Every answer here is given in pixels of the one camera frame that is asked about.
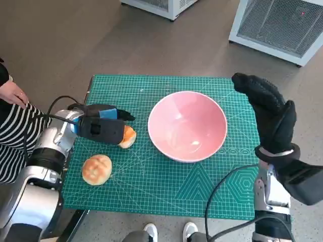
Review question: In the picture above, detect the person's hand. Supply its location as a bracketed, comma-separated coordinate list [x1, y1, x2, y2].
[0, 75, 30, 109]

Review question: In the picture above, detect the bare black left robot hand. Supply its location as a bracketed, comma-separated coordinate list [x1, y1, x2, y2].
[83, 104, 136, 122]

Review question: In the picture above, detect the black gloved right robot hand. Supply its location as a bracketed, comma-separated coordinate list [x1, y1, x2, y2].
[231, 72, 296, 155]

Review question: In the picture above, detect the long toy bread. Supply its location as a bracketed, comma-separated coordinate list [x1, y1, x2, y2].
[118, 125, 137, 149]

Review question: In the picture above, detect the round toy bread bun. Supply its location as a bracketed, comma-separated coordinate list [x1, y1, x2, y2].
[81, 154, 113, 187]

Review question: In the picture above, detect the pink bowl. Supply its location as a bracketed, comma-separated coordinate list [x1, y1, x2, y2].
[147, 91, 228, 163]

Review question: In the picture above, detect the person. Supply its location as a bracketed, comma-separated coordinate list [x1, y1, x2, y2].
[0, 57, 52, 184]

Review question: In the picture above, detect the green cutting mat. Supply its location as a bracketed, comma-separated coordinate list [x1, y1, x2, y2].
[61, 74, 295, 222]

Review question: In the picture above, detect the large white mesh cabinet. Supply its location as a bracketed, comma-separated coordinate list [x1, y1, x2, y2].
[228, 0, 323, 68]

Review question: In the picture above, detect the small white cabinet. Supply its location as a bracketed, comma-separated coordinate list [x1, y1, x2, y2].
[120, 0, 197, 21]

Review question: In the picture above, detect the white shoe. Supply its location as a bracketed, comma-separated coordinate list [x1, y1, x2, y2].
[143, 223, 159, 242]
[183, 221, 199, 242]

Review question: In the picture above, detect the dark grey leg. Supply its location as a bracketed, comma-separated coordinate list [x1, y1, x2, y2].
[123, 229, 152, 242]
[189, 231, 218, 242]

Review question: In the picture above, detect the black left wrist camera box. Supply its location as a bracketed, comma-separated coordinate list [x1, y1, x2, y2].
[79, 117, 126, 146]

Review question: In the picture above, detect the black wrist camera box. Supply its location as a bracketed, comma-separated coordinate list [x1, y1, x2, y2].
[79, 117, 126, 146]
[275, 157, 323, 206]

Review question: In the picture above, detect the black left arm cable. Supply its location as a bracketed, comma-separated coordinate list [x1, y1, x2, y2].
[23, 95, 84, 167]

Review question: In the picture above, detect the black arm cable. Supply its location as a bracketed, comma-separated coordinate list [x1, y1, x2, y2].
[23, 95, 84, 167]
[204, 164, 259, 242]

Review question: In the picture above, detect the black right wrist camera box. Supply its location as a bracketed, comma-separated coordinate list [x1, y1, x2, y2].
[275, 157, 323, 206]

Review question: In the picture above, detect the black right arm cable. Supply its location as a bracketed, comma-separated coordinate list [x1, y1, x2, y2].
[204, 164, 259, 242]

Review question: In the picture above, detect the black table frame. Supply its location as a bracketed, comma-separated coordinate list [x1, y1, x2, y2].
[58, 75, 94, 242]

